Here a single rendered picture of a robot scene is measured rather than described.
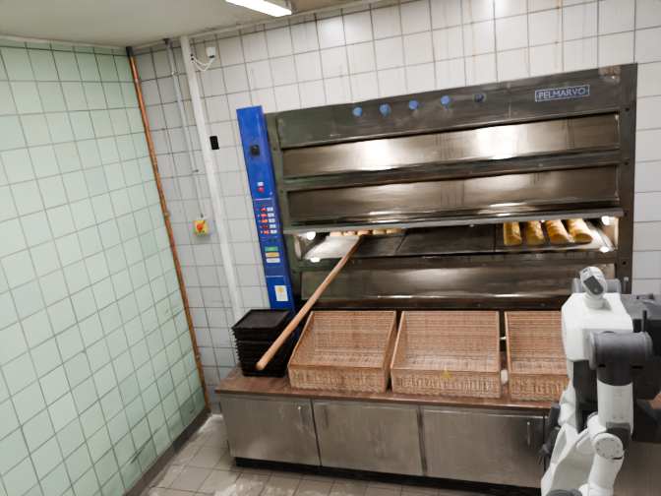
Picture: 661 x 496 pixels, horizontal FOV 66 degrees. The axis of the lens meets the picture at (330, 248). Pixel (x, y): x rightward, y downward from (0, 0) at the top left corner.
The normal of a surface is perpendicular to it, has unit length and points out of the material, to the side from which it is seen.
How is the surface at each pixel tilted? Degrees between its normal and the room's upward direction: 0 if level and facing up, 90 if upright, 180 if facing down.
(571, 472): 90
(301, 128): 90
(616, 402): 88
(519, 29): 90
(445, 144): 70
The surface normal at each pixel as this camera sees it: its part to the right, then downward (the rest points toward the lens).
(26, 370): 0.95, -0.04
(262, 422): -0.30, 0.30
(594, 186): -0.33, -0.05
